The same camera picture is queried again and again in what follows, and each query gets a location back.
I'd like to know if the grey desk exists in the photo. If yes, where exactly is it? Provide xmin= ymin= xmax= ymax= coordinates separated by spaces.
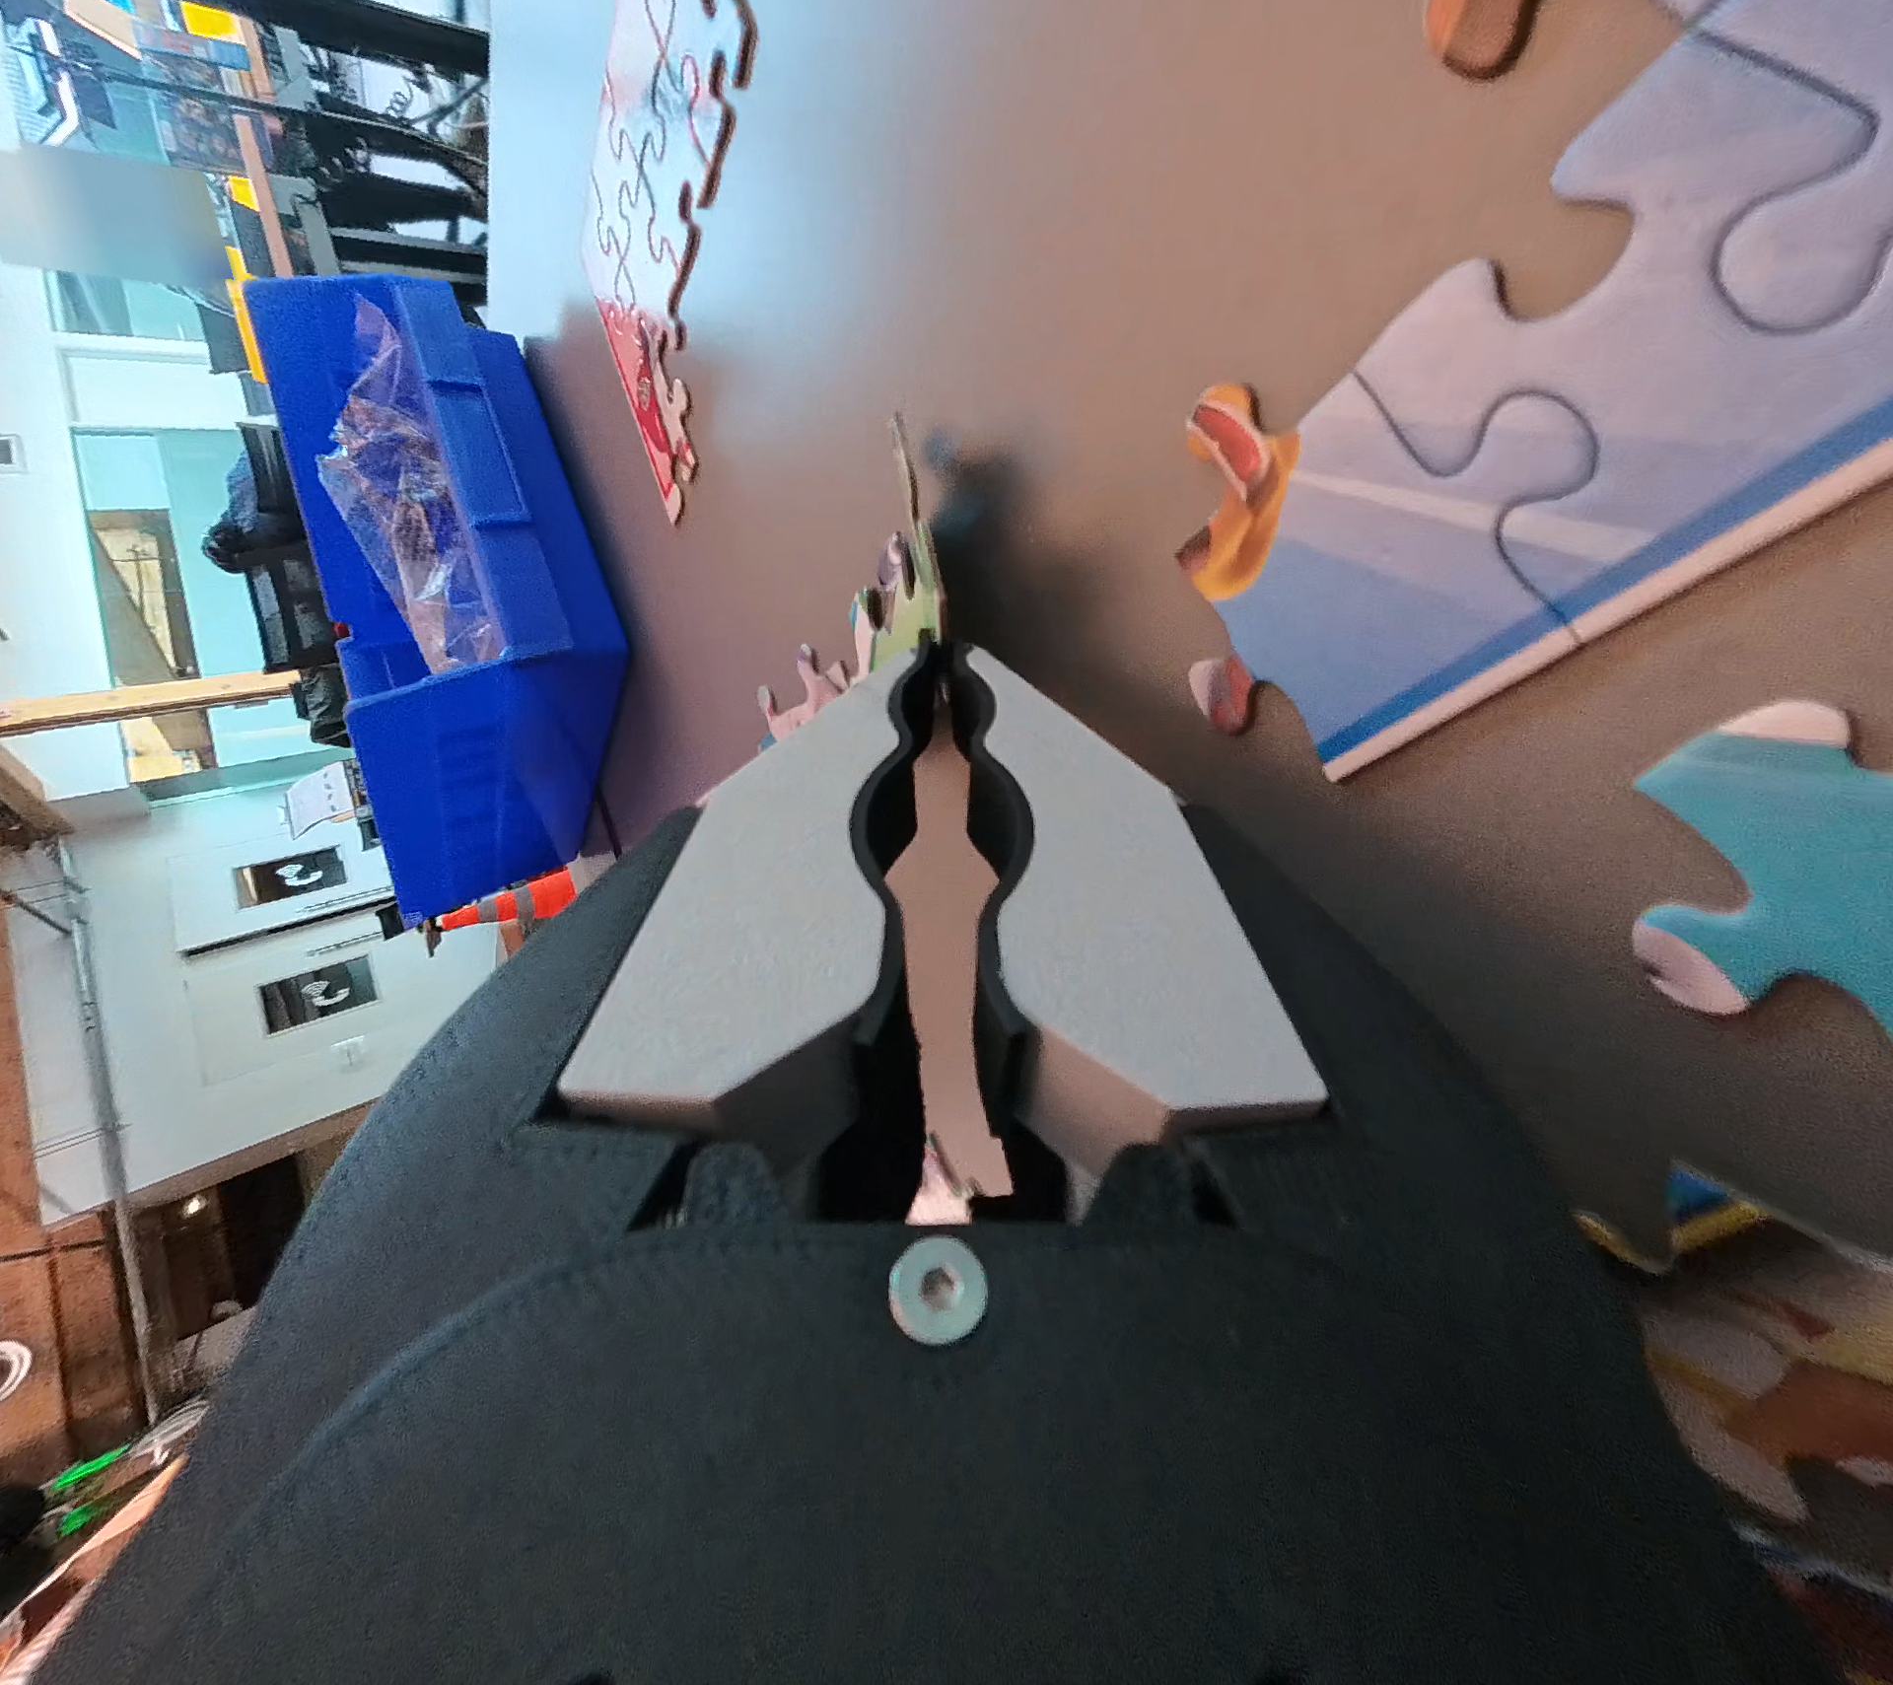
xmin=487 ymin=0 xmax=1893 ymax=1260

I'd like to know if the teal green corner puzzle piece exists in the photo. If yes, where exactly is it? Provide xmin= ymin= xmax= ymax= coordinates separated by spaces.
xmin=1628 ymin=699 xmax=1893 ymax=1017

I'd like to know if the light blue sky puzzle section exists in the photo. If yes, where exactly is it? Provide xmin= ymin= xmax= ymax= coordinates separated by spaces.
xmin=1175 ymin=15 xmax=1893 ymax=786

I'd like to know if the clear plastic bag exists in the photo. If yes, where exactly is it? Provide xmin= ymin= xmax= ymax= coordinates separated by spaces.
xmin=317 ymin=303 xmax=508 ymax=678

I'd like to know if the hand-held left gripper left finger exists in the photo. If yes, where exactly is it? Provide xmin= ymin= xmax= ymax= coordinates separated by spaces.
xmin=556 ymin=642 xmax=944 ymax=1224

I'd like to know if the red border dog puzzle section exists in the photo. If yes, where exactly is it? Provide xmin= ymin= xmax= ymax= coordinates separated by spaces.
xmin=579 ymin=0 xmax=761 ymax=526

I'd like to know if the blue plastic bin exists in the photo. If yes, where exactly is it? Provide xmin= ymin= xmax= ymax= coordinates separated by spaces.
xmin=240 ymin=273 xmax=632 ymax=926

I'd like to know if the plain blue puzzle piece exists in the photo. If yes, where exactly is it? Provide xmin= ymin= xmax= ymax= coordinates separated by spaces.
xmin=1715 ymin=74 xmax=1893 ymax=445

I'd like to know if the green grass puzzle section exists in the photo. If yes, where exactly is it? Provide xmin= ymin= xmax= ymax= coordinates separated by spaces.
xmin=757 ymin=413 xmax=1017 ymax=1226

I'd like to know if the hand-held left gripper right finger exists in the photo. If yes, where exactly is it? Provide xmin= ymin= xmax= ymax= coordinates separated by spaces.
xmin=946 ymin=642 xmax=1332 ymax=1224

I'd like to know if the white cabinet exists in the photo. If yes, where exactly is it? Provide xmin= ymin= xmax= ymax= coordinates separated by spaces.
xmin=29 ymin=784 xmax=512 ymax=1214

